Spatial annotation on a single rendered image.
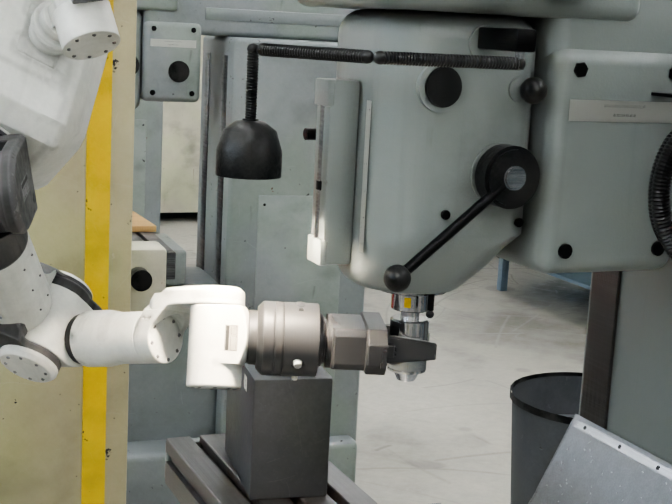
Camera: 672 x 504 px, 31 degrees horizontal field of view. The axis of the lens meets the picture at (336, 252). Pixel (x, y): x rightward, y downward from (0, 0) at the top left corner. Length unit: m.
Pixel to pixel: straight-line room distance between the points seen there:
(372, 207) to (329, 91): 0.14
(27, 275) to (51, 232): 1.60
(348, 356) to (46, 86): 0.47
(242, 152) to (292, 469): 0.68
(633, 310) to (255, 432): 0.57
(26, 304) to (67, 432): 1.72
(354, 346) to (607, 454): 0.48
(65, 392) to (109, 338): 1.67
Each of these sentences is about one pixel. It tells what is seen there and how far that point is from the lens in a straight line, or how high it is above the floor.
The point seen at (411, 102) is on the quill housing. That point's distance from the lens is 1.33.
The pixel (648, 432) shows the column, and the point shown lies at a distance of 1.72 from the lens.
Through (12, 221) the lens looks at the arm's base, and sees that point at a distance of 1.36.
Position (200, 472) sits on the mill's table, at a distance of 1.96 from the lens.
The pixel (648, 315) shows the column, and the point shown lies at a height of 1.25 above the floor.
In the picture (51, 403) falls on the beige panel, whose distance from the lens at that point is 3.19.
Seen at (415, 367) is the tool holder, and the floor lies 1.21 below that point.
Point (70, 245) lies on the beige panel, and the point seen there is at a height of 1.04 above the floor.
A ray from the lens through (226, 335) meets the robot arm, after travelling 1.43.
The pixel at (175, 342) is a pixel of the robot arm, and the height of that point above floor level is 1.21.
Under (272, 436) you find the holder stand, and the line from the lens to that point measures 1.83.
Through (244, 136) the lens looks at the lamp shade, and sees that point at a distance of 1.30.
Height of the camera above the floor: 1.61
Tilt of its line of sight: 10 degrees down
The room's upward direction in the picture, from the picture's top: 3 degrees clockwise
